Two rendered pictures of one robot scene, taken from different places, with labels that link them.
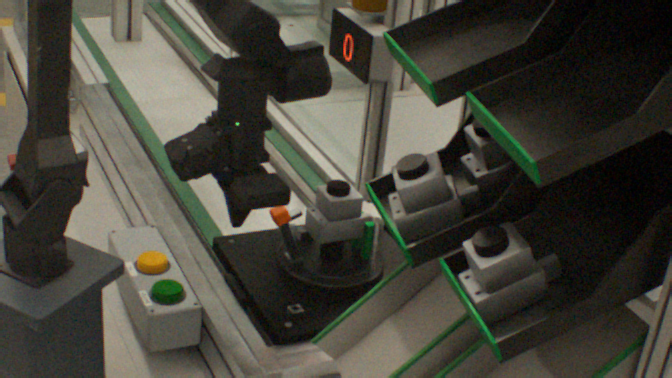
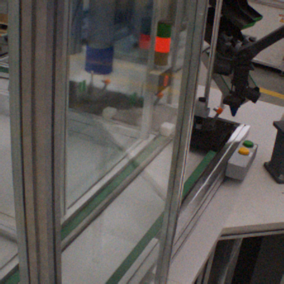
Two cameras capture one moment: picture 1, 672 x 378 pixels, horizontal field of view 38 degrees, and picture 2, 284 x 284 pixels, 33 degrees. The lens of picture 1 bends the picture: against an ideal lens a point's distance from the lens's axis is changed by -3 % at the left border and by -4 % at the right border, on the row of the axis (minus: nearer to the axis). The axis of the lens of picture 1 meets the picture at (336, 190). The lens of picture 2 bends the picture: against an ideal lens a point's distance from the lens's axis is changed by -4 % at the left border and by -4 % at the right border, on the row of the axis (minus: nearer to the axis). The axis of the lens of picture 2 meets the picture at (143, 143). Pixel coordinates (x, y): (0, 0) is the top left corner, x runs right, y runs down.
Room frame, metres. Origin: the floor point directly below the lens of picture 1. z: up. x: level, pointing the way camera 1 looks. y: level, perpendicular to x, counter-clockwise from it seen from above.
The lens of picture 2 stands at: (2.41, 1.23, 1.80)
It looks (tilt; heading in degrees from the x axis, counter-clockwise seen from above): 28 degrees down; 230
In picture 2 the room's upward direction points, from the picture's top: 6 degrees clockwise
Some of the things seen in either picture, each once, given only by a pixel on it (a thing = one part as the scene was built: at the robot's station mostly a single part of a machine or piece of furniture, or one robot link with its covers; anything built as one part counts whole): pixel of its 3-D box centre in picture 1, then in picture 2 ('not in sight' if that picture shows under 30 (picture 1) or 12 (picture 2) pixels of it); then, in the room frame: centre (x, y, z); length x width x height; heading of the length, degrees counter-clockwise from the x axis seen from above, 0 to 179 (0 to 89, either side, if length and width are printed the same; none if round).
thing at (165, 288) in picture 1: (167, 293); (248, 144); (1.03, 0.19, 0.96); 0.04 x 0.04 x 0.02
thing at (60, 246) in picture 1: (35, 244); not in sight; (0.90, 0.32, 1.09); 0.07 x 0.07 x 0.06; 65
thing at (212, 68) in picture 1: (242, 80); (241, 70); (1.05, 0.12, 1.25); 0.09 x 0.06 x 0.07; 126
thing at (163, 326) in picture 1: (152, 284); (242, 159); (1.09, 0.23, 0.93); 0.21 x 0.07 x 0.06; 28
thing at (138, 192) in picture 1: (157, 220); (210, 180); (1.29, 0.26, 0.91); 0.89 x 0.06 x 0.11; 28
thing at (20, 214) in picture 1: (34, 193); not in sight; (0.91, 0.32, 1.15); 0.09 x 0.07 x 0.06; 36
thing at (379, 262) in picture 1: (330, 262); (198, 124); (1.11, 0.00, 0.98); 0.14 x 0.14 x 0.02
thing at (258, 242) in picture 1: (328, 275); (198, 129); (1.11, 0.00, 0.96); 0.24 x 0.24 x 0.02; 28
